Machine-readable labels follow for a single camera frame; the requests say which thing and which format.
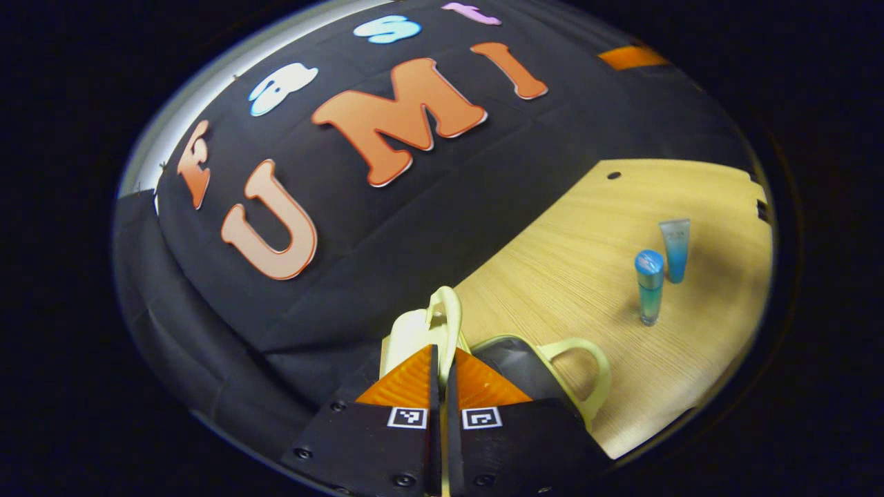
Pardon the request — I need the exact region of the blue bottle with blue cap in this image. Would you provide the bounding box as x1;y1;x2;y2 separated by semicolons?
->
634;250;666;327

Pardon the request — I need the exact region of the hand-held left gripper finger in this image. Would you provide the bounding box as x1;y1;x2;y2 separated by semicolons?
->
445;347;613;497
280;344;443;497

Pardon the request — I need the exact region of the blue squeeze tube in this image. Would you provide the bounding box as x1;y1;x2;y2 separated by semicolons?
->
658;218;692;285

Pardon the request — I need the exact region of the pale yellow suitcase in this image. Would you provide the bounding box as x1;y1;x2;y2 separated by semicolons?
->
378;285;613;433

